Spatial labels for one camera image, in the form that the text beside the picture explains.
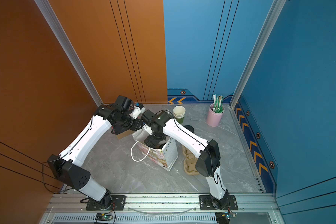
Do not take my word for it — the cartoon animal paper gift bag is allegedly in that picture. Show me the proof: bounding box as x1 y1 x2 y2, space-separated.
130 130 178 172

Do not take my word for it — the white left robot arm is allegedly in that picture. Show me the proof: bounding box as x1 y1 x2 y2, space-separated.
47 95 145 210

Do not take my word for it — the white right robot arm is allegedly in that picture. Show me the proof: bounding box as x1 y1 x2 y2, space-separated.
141 110 229 210

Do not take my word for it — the cardboard napkin box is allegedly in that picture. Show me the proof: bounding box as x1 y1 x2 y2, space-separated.
116 130 134 139

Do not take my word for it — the stack of green paper cups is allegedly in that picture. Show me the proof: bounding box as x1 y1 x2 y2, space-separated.
173 105 186 124

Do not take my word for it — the stack of black cup lids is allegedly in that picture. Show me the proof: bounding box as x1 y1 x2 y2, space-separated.
184 125 195 133

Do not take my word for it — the stack of pulp cup carriers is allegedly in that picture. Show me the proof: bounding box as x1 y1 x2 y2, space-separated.
183 146 200 175

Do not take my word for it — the pink straw holder cup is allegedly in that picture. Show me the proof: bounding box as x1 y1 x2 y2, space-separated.
206 104 225 127

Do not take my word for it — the bundle of wrapped straws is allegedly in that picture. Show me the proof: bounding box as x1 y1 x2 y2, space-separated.
212 94 224 113

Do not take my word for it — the small green circuit board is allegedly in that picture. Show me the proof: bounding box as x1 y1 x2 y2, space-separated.
95 213 114 224

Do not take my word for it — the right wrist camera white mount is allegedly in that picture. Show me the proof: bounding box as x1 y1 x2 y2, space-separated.
143 124 153 135

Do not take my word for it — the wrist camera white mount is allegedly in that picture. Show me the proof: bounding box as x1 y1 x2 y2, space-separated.
130 103 145 119
143 124 153 135

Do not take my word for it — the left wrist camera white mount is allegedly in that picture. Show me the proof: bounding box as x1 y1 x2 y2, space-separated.
130 103 145 119

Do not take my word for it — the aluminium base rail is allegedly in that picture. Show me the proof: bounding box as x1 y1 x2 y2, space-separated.
40 193 284 224

